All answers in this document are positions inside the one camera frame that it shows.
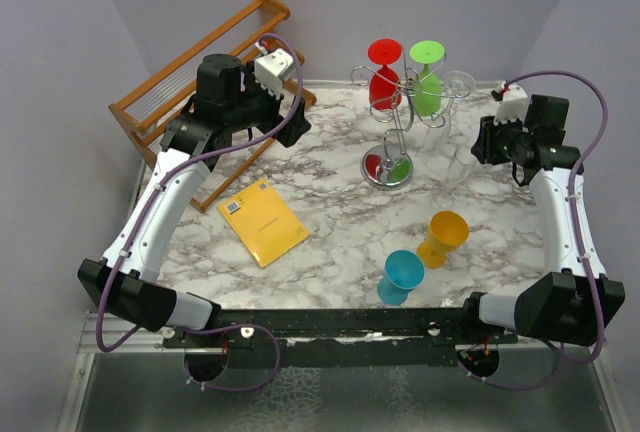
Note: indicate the green plastic wine glass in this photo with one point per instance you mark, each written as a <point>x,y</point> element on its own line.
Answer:
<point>427,96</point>

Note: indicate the yellow book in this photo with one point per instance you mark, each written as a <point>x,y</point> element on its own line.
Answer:
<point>264,222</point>

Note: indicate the red plastic wine glass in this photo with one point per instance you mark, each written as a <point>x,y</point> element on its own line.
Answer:
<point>383,86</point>

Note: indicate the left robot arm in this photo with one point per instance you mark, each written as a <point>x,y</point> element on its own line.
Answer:
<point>230,96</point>

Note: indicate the clear champagne flute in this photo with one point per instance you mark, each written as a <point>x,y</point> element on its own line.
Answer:
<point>457,85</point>
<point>460,167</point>

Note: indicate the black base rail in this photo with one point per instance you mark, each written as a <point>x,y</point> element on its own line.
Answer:
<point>327,338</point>

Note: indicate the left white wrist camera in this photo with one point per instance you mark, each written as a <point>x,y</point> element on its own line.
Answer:
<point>272,69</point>

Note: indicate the blue plastic wine glass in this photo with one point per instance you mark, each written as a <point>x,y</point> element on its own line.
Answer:
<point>403,272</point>

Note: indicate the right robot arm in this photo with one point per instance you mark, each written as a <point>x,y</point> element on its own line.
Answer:
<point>562,305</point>

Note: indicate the orange plastic wine glass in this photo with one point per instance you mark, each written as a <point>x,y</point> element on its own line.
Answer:
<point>446,232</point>

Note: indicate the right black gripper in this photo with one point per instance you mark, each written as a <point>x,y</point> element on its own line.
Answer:
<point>484,148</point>

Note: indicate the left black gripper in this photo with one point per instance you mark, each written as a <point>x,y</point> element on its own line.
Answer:
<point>275,119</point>

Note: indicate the chrome wine glass rack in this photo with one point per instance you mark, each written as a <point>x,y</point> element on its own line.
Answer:
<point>388,166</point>

